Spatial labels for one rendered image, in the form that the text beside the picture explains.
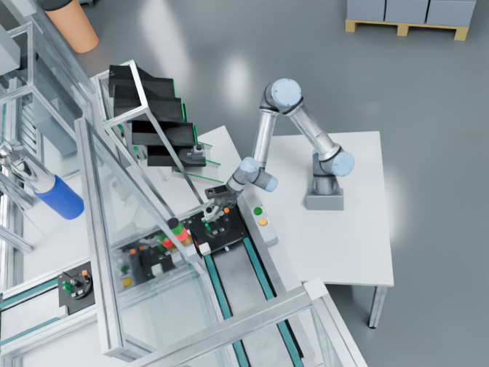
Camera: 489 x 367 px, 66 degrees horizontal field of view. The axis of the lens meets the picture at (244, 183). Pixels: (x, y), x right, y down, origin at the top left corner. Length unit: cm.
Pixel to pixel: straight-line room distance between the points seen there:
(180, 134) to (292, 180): 69
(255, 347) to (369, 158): 115
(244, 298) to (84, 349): 81
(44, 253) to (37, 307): 36
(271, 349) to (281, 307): 110
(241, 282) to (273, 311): 120
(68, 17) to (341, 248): 442
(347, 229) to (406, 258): 97
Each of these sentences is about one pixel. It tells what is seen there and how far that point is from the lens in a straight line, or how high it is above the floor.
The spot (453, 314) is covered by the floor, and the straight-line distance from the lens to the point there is 279.
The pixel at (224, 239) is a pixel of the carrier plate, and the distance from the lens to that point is 188.
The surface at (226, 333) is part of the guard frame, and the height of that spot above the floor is 199.
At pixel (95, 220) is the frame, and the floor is 199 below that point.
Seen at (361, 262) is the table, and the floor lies 86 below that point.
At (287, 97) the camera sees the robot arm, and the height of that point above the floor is 148.
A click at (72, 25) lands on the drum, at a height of 38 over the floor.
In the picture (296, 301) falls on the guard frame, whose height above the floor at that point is 199.
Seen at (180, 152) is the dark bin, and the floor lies 124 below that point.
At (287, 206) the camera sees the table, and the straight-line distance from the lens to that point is 204.
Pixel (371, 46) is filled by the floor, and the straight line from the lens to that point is 429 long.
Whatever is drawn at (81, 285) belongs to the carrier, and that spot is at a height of 99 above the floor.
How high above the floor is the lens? 260
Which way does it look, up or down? 54 degrees down
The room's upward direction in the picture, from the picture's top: 21 degrees counter-clockwise
